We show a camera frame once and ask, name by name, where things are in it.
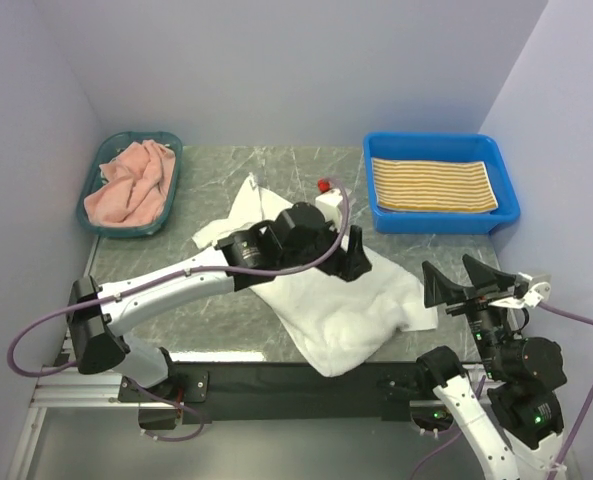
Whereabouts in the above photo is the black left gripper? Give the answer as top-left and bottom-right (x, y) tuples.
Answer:
(281, 217), (372, 282)

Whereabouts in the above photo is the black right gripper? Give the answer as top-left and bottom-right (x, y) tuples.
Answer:
(420, 251), (515, 375)

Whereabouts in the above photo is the white terry towel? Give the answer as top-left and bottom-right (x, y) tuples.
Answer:
(191, 172), (439, 379)

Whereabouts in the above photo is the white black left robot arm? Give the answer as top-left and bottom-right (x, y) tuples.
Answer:
(67, 202), (372, 402)

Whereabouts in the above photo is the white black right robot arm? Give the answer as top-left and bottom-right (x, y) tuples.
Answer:
(416, 255), (567, 479)

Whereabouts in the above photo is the yellow white striped towel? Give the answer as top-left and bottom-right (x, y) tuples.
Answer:
(372, 158), (499, 214)

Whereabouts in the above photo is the blue plastic bin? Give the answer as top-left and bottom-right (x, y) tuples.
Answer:
(363, 132), (520, 235)

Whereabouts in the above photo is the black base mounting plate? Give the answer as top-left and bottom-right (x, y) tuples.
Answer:
(118, 362), (457, 426)

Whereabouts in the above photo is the pink terry towel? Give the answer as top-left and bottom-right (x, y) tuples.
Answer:
(83, 139), (176, 228)

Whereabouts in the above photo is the teal plastic laundry basket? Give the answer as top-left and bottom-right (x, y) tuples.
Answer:
(76, 131), (183, 238)

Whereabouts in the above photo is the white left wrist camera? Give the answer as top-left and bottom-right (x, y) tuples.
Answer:
(314, 178), (351, 230)

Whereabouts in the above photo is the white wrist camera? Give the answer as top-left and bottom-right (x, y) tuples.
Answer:
(314, 178), (351, 230)
(490, 272), (551, 310)

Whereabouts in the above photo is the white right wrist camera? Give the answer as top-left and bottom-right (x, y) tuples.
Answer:
(490, 272), (551, 310)

